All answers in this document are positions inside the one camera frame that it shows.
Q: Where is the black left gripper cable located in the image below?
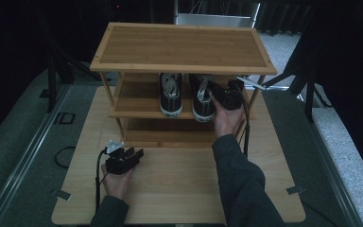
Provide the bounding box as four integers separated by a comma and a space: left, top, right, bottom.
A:
95, 148, 112, 213

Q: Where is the black metal stand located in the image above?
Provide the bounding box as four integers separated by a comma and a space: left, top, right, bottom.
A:
44, 44, 108, 114
260, 29, 333, 123

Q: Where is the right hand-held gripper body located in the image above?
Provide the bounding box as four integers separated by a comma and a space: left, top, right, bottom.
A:
218, 75, 266, 112

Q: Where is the grey metal rail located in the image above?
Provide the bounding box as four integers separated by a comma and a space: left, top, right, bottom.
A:
261, 86, 363, 227
0, 84, 73, 227

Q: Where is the person's right hand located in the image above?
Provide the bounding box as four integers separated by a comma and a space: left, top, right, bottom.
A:
212, 97, 246, 140

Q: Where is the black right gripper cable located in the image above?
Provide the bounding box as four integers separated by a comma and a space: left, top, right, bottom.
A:
237, 89, 252, 159

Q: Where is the person's left hand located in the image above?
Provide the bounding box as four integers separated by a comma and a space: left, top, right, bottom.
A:
101, 166, 135, 201

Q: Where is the dark curtain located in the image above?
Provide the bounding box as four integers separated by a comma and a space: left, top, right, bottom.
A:
258, 3, 311, 36

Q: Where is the black canvas sneaker white sole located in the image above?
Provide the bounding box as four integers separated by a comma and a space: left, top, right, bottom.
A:
158, 72, 184, 118
188, 73, 217, 123

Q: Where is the three-tier wooden shoe rack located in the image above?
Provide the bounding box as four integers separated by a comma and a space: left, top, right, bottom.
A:
89, 22, 278, 149

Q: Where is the black cable loop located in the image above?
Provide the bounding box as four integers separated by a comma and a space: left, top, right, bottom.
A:
54, 145, 77, 169

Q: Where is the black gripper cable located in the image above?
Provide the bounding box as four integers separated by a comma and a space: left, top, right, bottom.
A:
95, 148, 112, 213
237, 89, 252, 159

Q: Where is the thin black floor cable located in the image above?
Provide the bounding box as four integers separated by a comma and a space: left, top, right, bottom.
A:
301, 200, 339, 227

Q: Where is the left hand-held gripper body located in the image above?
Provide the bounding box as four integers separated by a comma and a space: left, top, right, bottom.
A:
105, 139, 137, 176

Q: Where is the black rectangular floor frame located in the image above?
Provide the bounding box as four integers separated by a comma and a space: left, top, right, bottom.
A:
53, 112, 77, 125

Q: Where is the white panel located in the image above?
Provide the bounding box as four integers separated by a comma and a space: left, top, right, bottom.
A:
173, 3, 262, 29

